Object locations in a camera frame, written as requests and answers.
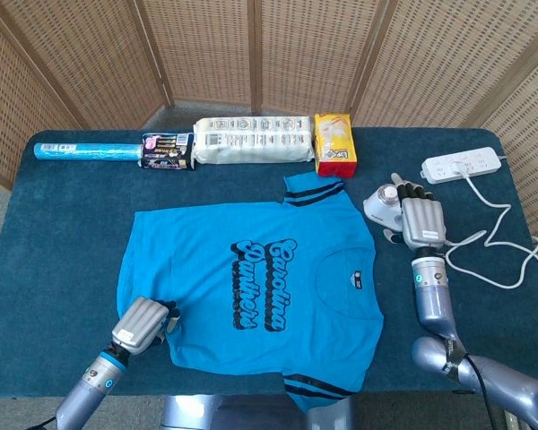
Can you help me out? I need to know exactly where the blue plastic-wrapped roll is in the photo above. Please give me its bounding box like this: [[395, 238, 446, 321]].
[[32, 142, 143, 161]]

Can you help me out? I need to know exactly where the dark teal table cloth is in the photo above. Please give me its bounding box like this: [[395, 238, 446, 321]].
[[0, 127, 538, 398]]

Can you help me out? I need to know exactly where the yellow and red tissue pack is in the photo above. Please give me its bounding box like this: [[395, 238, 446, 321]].
[[313, 112, 358, 179]]

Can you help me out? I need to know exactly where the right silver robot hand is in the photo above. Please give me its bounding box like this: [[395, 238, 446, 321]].
[[383, 172, 447, 252]]

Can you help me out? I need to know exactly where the wicker folding screen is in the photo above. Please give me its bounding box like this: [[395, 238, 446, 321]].
[[0, 0, 538, 238]]

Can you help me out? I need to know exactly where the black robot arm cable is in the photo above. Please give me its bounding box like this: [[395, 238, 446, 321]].
[[467, 353, 499, 430]]

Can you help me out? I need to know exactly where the white power cord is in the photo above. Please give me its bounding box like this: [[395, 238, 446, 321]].
[[441, 159, 538, 290]]

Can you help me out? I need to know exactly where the blue printed t-shirt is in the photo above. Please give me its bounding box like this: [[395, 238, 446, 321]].
[[116, 173, 386, 414]]

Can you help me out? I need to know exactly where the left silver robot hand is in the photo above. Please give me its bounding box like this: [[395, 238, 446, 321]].
[[110, 295, 180, 357]]

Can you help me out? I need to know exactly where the white power strip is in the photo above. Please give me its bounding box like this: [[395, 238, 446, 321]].
[[420, 146, 503, 185]]

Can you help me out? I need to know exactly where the dark sanitary pad package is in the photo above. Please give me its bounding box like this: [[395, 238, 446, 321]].
[[137, 131, 197, 172]]

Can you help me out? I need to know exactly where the long white tissue pack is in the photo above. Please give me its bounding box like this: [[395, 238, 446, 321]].
[[192, 115, 316, 166]]

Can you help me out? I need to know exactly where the grey robot torso base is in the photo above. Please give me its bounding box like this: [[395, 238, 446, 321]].
[[160, 393, 355, 430]]

